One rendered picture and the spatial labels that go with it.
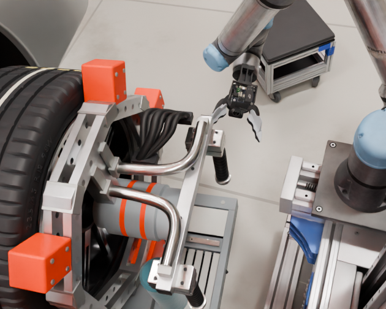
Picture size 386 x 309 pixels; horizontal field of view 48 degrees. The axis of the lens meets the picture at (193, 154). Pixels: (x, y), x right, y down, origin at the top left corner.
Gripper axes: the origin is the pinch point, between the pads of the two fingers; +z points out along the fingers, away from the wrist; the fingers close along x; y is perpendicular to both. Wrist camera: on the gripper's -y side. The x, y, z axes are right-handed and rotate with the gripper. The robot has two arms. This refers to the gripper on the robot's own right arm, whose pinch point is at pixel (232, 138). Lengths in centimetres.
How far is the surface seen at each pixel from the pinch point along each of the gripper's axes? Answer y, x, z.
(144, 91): -1.0, -27.2, -8.7
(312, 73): -73, 41, -76
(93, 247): -23, -33, 34
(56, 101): 29, -40, 13
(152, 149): 17.3, -19.4, 14.6
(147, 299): -57, -14, 45
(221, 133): 14.6, -4.3, 6.0
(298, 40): -56, 28, -80
